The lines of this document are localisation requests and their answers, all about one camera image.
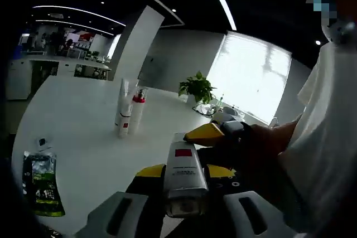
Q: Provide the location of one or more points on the clear-capped white skincare bottle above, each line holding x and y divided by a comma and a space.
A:
124, 118
184, 176

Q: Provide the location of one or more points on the small clear skincare sachet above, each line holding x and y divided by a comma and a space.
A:
43, 141

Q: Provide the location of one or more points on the grey worn device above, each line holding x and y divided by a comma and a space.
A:
344, 33

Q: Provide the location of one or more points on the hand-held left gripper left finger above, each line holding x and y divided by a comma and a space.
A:
139, 201

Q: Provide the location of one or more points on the pink-capped skincare bottle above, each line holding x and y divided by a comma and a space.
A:
138, 115

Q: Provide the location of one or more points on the person in white shirt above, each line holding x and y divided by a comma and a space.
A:
329, 137

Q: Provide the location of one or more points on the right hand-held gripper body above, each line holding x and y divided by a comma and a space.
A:
232, 129

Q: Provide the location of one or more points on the long white counter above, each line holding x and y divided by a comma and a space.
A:
19, 76

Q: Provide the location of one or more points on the green black skincare sachet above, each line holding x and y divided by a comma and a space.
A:
42, 182

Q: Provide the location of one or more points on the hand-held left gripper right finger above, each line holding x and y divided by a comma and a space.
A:
223, 210

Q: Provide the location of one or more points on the potted green plant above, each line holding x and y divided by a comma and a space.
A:
198, 87

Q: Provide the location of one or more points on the white skincare tube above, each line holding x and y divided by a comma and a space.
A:
124, 96

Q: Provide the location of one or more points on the person's right hand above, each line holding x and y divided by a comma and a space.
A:
262, 143

